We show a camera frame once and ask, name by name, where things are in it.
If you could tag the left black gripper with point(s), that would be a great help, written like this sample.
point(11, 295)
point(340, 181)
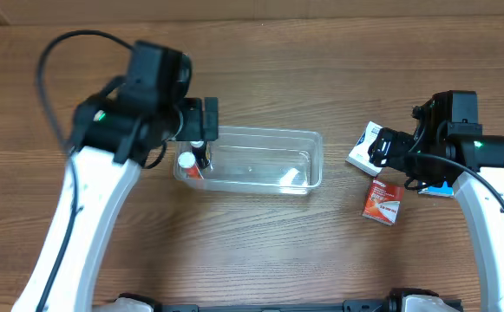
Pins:
point(210, 120)

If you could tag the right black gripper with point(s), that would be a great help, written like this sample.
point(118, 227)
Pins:
point(382, 148)

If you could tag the dark bottle white cap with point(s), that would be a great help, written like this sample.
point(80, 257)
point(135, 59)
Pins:
point(200, 151)

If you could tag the orange tube white cap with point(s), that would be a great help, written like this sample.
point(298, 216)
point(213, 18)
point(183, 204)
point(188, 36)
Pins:
point(188, 163)

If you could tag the blue VapoDrops box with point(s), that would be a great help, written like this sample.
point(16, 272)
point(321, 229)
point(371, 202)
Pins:
point(445, 190)

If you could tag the white medicine box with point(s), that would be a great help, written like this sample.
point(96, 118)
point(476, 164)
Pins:
point(359, 156)

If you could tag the red medicine box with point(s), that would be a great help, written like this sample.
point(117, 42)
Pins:
point(383, 202)

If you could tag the clear plastic container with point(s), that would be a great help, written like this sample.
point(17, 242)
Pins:
point(261, 160)

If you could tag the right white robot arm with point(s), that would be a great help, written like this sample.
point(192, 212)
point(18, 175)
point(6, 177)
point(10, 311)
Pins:
point(450, 148)

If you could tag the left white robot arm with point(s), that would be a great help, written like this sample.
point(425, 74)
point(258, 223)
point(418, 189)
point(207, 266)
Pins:
point(113, 132)

